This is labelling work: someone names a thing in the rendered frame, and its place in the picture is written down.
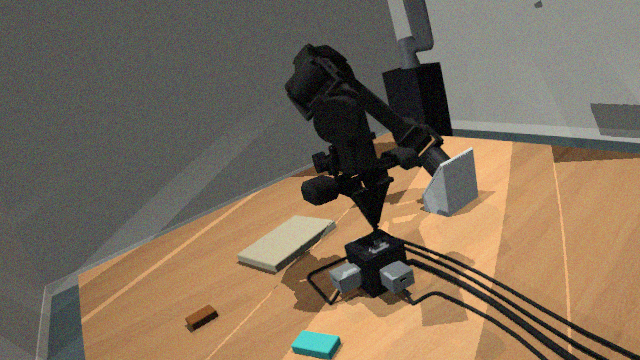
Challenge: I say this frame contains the cyan rectangular block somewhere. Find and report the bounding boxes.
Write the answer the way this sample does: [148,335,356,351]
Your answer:
[291,330,341,360]

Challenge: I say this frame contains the beige flat rectangular slab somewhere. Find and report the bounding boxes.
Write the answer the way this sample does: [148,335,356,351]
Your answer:
[237,215,336,272]

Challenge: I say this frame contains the small orange-brown rectangular block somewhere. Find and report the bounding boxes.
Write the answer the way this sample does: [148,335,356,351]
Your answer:
[185,304,218,331]

